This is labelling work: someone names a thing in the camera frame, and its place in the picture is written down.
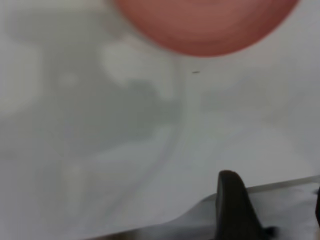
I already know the pink round plate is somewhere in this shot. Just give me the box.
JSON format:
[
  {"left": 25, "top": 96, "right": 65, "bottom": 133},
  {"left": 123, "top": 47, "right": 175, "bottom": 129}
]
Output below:
[{"left": 112, "top": 0, "right": 301, "bottom": 58}]

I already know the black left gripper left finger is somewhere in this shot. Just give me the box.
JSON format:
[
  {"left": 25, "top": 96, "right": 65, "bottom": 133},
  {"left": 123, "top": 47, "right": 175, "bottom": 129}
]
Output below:
[{"left": 215, "top": 170, "right": 276, "bottom": 240}]

